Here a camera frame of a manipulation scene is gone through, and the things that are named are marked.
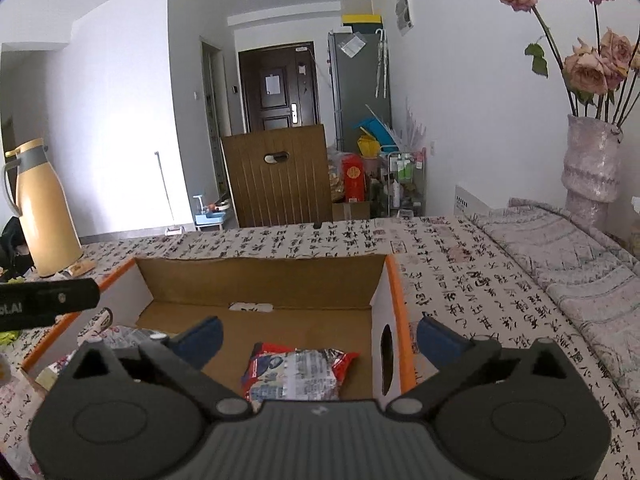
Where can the beige thermos jug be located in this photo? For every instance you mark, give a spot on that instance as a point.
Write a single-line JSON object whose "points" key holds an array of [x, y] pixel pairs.
{"points": [[36, 197]]}

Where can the wire storage cart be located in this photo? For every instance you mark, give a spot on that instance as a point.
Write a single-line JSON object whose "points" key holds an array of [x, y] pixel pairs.
{"points": [[403, 176]]}

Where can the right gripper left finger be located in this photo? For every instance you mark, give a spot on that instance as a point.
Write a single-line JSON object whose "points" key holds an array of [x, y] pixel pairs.
{"points": [[143, 412]]}

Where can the grey refrigerator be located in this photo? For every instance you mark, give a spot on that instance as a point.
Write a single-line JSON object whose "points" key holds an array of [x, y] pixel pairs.
{"points": [[356, 86]]}

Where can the red blue snack bag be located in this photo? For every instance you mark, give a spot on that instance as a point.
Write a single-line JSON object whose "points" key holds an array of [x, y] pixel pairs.
{"points": [[281, 373]]}

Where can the folded grey blanket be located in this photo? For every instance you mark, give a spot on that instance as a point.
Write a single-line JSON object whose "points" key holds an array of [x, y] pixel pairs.
{"points": [[588, 276]]}

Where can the dark brown door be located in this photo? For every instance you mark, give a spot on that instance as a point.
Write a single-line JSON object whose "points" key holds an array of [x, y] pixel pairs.
{"points": [[279, 87]]}

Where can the red cardboard box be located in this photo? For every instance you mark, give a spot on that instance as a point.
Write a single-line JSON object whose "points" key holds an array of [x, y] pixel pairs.
{"points": [[354, 304]]}

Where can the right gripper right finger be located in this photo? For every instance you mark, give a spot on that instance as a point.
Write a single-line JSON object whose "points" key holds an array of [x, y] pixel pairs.
{"points": [[502, 413]]}

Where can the pink ribbed vase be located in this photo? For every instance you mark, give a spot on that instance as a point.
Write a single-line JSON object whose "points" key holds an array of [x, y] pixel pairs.
{"points": [[591, 168]]}

